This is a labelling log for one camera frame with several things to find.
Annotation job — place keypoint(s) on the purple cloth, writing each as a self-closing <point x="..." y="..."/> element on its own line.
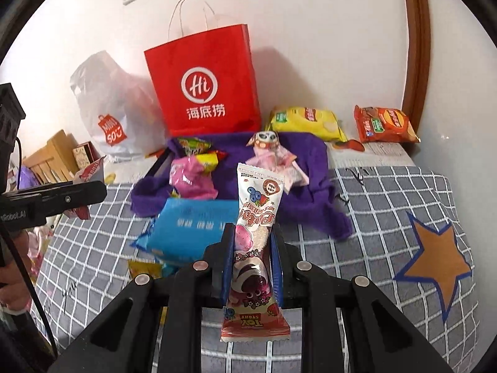
<point x="310" y="171"/>

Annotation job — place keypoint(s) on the patterned dark red box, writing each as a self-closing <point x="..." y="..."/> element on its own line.
<point x="83" y="155"/>

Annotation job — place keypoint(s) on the blue tissue pack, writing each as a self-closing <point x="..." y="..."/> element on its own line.
<point x="186" y="229"/>

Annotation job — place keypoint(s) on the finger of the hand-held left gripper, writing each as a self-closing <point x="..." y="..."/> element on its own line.
<point x="68" y="199"/>

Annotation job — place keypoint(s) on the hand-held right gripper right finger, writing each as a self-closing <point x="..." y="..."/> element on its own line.
<point x="276" y="256"/>

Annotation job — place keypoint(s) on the small red snack packet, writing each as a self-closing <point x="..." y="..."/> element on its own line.
<point x="91" y="169"/>

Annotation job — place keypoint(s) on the person's left hand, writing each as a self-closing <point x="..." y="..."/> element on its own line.
<point x="15" y="283"/>

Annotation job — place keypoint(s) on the red paper bag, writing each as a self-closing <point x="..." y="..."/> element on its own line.
<point x="225" y="58"/>

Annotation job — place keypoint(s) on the wooden headboard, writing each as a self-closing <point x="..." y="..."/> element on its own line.
<point x="54" y="151"/>

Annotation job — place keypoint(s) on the grey checked blanket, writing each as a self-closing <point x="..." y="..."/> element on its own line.
<point x="369" y="241"/>

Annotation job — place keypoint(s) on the white plastic bag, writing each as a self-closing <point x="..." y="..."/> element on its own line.
<point x="116" y="101"/>

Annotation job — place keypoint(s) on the green yellow candy packet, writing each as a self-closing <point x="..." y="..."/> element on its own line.
<point x="192" y="145"/>

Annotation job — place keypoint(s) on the yellow chips bag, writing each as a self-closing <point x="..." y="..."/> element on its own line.
<point x="306" y="122"/>

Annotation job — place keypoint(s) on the pale pink snack packet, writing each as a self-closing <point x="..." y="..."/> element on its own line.
<point x="271" y="161"/>

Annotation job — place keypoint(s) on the panda face snack packet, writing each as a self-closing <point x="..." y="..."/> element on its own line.
<point x="264" y="140"/>

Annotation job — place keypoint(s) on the long white pink snack packet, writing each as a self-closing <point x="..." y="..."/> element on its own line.
<point x="254" y="202"/>

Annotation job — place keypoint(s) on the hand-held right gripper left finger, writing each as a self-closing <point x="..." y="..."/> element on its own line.
<point x="229" y="252"/>

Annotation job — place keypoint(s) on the small yellow snack packet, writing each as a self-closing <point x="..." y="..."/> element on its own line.
<point x="205" y="159"/>

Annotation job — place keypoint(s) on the brown wooden door frame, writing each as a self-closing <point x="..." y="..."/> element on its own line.
<point x="417" y="46"/>

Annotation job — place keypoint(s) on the orange chips bag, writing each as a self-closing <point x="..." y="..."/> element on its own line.
<point x="388" y="124"/>

